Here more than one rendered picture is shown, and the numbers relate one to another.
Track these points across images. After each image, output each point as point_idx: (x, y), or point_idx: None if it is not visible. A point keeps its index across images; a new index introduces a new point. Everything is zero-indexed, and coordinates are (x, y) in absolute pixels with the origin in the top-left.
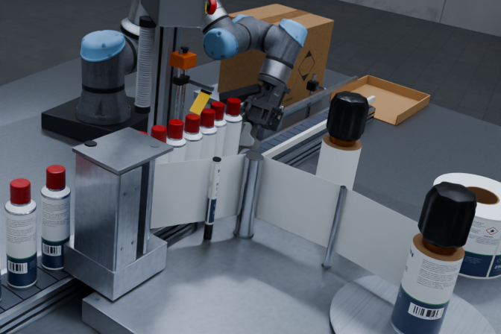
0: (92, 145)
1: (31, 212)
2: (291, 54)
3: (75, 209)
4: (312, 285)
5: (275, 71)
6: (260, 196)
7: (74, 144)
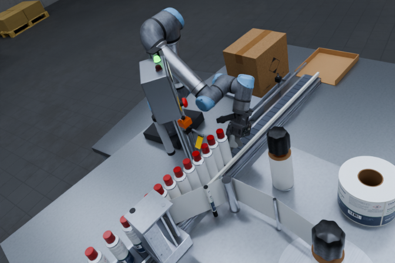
0: (133, 212)
1: (116, 245)
2: (246, 95)
3: (137, 236)
4: (269, 246)
5: (240, 107)
6: (237, 193)
7: (160, 147)
